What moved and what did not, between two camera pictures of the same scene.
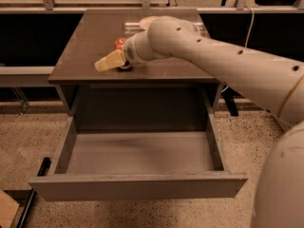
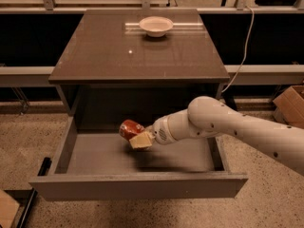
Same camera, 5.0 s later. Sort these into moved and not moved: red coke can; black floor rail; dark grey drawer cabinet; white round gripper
Moved: red coke can; white round gripper
Not moved: dark grey drawer cabinet; black floor rail
